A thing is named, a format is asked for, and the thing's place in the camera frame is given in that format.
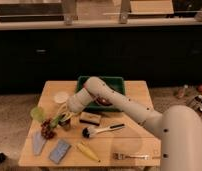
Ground dark red grape bunch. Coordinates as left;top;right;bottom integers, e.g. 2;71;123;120
41;119;56;140

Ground yellow corn cob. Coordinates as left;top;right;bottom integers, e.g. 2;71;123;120
76;142;100;162

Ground green plastic tray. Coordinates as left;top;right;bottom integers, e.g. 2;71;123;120
75;76;125;112

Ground blue sponge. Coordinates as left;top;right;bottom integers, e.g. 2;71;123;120
49;139;71;164

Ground black and white brush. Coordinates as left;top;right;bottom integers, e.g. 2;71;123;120
82;124;125;138

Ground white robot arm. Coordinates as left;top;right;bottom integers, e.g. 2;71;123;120
66;76;202;171

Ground light green plastic cup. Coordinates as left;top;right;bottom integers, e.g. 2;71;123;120
30;106;45;123

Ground white paper cup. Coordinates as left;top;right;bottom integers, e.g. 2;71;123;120
53;91;69;106

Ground wooden table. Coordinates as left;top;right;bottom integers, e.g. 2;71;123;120
17;80;162;168

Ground metal cup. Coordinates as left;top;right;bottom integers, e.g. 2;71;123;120
59;119;71;131

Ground dark red bowl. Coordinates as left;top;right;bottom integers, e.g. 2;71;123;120
96;97;112;106

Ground brown wooden block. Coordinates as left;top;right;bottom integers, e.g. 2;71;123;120
79;112;101;126

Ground green pepper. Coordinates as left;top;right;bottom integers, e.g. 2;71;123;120
50;114;67;128

